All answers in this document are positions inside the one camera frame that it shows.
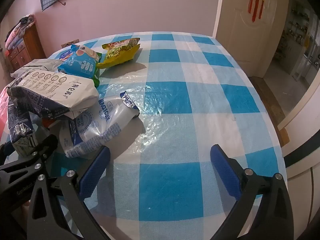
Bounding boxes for white Magican refill pouch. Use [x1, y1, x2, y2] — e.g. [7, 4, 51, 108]
[59, 91, 139, 158]

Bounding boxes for yellow snack bag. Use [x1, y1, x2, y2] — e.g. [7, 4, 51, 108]
[97, 37, 140, 69]

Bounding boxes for pink heart bed blanket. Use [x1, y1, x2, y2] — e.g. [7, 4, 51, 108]
[0, 87, 9, 135]

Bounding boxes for large grey white bag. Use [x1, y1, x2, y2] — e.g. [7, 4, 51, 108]
[7, 59, 99, 119]

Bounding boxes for brown wooden cabinet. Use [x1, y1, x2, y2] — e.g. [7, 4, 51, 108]
[7, 24, 46, 73]

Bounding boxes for blue cartoon snack bag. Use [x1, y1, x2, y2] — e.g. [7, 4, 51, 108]
[58, 44, 102, 88]

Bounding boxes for folded blankets pile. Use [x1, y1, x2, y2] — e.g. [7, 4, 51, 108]
[5, 14, 35, 50]

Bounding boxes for blue white checkered tablecloth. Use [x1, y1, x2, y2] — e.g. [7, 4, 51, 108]
[0, 31, 287, 240]

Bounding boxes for white door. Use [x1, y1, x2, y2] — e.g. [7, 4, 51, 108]
[213, 0, 289, 77]

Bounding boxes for wall power socket strip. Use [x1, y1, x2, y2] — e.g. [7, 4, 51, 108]
[61, 39, 80, 48]

